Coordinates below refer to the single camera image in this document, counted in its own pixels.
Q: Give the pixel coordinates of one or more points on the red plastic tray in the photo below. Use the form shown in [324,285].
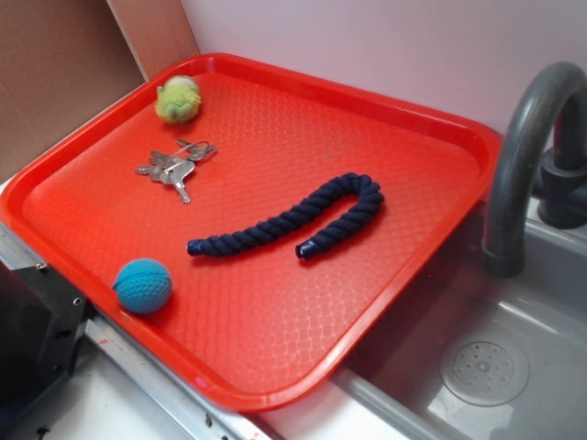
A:
[259,330]

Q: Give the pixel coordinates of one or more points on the silver key bunch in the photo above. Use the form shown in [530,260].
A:
[173,169]

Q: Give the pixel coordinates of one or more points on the aluminium rail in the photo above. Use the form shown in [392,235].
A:
[102,385]

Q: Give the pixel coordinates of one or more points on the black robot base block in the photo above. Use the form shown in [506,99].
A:
[42,320]

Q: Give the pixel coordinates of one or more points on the blue knitted ball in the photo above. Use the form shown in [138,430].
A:
[143,286]

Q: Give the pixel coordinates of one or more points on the green plush animal toy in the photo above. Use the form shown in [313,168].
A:
[178,100]

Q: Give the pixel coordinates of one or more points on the grey plastic sink basin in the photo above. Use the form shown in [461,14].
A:
[463,355]

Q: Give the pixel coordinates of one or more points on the brown cardboard panel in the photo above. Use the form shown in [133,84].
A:
[63,62]

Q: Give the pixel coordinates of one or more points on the grey toy faucet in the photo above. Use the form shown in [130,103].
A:
[543,155]

